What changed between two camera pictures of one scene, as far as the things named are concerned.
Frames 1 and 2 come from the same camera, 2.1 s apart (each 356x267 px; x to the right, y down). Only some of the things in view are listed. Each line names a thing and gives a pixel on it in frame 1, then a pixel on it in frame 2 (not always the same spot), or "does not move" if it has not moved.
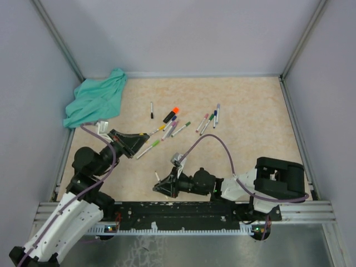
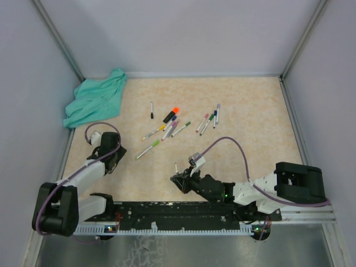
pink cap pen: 169,130 does not move
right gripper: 171,186 to 183,179
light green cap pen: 153,145 does not move
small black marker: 152,113 does not move
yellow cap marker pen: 160,128 does not move
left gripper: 127,143 to 120,152
